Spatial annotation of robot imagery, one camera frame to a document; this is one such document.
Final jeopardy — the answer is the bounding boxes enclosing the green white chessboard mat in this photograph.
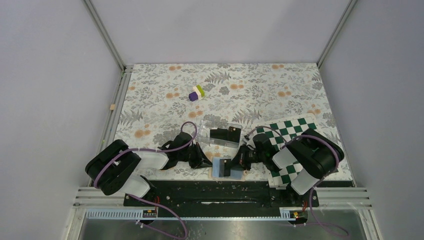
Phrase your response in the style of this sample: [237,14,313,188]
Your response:
[250,114,345,195]

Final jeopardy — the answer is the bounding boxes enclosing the floral table mat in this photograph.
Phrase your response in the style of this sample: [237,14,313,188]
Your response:
[104,63,354,182]

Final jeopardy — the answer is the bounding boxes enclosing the clear plastic card box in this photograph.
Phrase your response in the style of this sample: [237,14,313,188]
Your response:
[196,119,243,149]

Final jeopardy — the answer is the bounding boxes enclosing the green white purple blocks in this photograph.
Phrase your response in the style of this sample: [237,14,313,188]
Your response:
[188,85,205,102]

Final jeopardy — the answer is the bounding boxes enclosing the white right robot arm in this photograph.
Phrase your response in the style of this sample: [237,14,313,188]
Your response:
[224,128,345,206]

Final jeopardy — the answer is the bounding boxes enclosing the aluminium frame rail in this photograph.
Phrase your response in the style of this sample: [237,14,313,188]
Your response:
[87,65,135,186]

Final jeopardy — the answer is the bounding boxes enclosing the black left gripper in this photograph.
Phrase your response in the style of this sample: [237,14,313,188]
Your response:
[178,142,214,170]

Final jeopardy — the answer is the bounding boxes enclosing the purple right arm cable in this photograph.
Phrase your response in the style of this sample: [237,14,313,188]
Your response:
[244,125,351,238]

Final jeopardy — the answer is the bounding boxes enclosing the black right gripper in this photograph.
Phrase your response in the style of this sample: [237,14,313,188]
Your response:
[226,143,266,171]

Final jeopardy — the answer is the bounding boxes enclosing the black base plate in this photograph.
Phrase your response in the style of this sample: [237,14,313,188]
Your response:
[144,180,320,218]

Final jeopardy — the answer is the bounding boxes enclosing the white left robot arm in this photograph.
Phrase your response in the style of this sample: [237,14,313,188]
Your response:
[85,131,213,206]

